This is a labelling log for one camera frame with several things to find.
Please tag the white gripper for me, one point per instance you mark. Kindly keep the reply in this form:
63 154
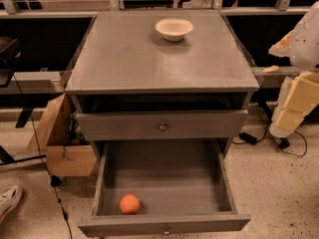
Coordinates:
306 47

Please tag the orange fruit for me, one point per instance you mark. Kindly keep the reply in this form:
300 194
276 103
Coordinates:
129 204

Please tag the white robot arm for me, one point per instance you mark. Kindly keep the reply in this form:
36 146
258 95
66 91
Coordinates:
298 97

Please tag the closed grey top drawer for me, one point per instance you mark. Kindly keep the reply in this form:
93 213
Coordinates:
158 125

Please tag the grey wooden drawer cabinet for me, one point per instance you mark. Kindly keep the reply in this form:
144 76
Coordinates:
127 66

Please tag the open grey middle drawer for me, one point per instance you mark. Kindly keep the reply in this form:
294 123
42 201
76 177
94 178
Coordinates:
182 187

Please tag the small yellow foam scrap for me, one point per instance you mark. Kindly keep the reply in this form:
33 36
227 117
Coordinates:
273 68

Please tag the white paper bowl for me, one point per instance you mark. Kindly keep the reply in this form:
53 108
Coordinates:
174 29

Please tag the brown cardboard box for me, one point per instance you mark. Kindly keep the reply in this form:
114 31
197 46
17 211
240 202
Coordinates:
54 138

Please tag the white sneaker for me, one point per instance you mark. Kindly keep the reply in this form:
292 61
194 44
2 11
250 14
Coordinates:
9 201

